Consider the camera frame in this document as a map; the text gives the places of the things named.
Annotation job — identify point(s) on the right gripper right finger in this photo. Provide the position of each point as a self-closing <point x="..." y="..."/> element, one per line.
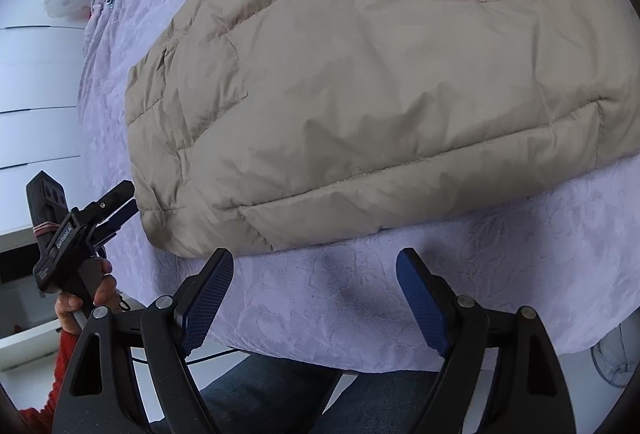
<point x="528" y="392"/>

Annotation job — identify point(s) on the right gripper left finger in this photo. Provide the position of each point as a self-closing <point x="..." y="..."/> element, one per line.
<point x="100" y="392"/>

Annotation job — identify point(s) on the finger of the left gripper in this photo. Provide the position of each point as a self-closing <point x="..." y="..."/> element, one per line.
<point x="121" y="217"/>

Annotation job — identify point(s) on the beige puffer jacket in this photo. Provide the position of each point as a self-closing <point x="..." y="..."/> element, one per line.
<point x="265" y="125"/>

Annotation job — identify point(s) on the left hand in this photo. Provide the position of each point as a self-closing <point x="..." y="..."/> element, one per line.
<point x="67" y="305"/>

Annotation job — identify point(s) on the blue jeans leg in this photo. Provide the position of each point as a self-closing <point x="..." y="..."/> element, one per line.
<point x="275" y="395"/>

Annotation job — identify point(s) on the lilac bedspread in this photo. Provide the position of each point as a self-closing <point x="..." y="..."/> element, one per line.
<point x="572" y="252"/>

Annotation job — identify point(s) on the white wardrobe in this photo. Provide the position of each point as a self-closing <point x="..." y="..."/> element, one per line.
<point x="41" y="61"/>

